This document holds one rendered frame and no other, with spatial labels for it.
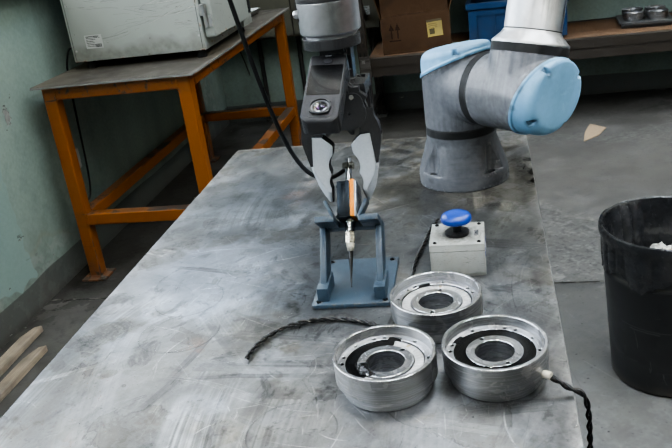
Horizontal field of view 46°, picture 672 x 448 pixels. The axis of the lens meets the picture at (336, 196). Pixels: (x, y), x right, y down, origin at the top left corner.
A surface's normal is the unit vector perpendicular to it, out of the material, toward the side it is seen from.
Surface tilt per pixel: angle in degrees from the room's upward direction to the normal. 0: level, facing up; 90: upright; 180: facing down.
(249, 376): 0
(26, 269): 90
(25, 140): 90
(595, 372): 0
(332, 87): 29
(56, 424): 0
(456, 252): 90
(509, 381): 90
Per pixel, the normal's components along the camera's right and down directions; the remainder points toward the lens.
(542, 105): 0.60, 0.33
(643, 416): -0.13, -0.93
